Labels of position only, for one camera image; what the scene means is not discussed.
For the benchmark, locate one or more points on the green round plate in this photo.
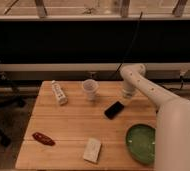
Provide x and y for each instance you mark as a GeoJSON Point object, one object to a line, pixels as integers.
{"type": "Point", "coordinates": [140, 142]}

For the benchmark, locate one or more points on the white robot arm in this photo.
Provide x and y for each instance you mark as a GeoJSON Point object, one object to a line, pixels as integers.
{"type": "Point", "coordinates": [172, 137]}

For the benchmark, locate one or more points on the white toothpaste-like carton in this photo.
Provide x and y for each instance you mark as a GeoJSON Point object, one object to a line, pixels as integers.
{"type": "Point", "coordinates": [59, 93]}

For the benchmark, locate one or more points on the black eraser block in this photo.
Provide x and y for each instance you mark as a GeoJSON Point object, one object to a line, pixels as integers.
{"type": "Point", "coordinates": [113, 110]}

